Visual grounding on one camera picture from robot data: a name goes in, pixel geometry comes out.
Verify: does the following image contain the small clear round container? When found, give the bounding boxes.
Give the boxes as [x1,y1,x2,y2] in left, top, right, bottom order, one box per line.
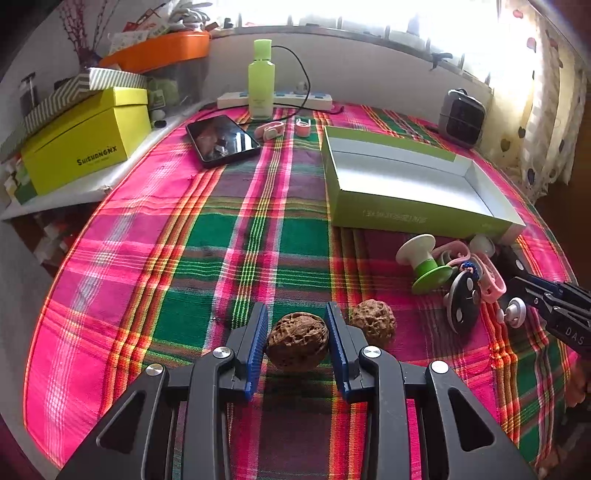
[469,234,496,258]

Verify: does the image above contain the pink ring clip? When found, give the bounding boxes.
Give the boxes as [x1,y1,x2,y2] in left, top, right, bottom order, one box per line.
[432,240,471,268]

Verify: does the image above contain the black oval key fob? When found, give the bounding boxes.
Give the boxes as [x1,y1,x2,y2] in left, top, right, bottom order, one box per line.
[444,270,481,336]

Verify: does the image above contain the green white spool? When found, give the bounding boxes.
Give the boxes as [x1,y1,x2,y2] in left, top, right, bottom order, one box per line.
[396,234,453,295]

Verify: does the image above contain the brown walnut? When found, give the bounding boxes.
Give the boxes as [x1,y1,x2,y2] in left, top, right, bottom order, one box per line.
[266,312,329,372]
[349,299,397,348]

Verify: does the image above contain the white round knob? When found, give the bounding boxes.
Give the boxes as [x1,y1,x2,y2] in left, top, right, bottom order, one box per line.
[497,297,527,329]

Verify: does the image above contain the blue orange knot charm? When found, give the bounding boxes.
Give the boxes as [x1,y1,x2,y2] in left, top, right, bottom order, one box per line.
[460,260,482,282]

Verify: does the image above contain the pink green plaid cloth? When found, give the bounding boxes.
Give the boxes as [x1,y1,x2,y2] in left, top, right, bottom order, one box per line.
[23,105,576,467]

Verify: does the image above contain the heart pattern curtain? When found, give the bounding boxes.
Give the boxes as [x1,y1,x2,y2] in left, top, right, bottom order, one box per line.
[479,1,588,202]

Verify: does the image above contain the grey small heater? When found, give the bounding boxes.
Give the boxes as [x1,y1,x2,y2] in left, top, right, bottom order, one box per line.
[438,88,486,149]

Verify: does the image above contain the green white cardboard tray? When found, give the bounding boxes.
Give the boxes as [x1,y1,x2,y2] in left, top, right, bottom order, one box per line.
[322,126,525,244]

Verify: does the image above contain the black smartphone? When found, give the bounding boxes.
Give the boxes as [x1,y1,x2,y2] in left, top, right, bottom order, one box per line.
[185,115,262,169]

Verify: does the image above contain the pink open clip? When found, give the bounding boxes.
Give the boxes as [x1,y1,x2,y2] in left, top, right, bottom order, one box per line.
[294,117,311,138]

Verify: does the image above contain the white power strip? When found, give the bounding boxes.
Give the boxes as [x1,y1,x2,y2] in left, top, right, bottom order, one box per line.
[216,91,334,111]

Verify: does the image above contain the pink flat clip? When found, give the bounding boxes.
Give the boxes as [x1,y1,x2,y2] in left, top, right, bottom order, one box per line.
[254,121,286,142]

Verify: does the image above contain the yellow shoe box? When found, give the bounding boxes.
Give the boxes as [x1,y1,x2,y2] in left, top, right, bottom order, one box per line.
[20,87,151,195]

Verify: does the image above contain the green lotion bottle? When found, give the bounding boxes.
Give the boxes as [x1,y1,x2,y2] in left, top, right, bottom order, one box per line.
[247,39,276,120]

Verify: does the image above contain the striped green white box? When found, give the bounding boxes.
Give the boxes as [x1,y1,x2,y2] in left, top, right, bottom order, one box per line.
[1,67,147,162]

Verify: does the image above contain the orange box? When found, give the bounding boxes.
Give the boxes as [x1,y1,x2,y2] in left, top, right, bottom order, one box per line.
[99,32,211,74]

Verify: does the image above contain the red flower branches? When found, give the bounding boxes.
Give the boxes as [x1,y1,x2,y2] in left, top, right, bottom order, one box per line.
[58,0,120,69]

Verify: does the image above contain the black charger cable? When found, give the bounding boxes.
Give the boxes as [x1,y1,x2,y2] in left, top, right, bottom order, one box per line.
[197,44,346,126]

